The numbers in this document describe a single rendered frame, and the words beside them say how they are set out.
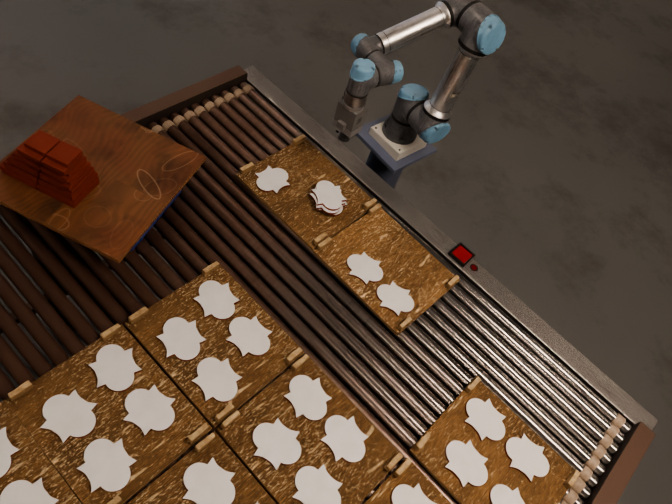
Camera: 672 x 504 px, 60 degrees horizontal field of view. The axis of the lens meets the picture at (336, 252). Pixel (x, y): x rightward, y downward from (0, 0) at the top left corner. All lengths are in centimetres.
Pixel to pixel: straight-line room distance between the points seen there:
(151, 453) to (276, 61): 309
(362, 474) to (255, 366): 43
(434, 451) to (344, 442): 27
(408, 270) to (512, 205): 193
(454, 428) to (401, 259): 61
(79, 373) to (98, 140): 78
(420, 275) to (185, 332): 83
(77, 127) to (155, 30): 225
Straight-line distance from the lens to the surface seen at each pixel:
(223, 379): 175
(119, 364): 177
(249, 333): 182
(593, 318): 372
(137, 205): 195
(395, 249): 213
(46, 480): 171
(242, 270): 196
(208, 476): 167
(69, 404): 175
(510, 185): 406
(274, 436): 171
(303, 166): 227
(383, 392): 187
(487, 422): 193
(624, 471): 213
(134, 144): 212
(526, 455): 196
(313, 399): 177
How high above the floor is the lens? 257
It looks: 53 degrees down
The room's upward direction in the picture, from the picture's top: 22 degrees clockwise
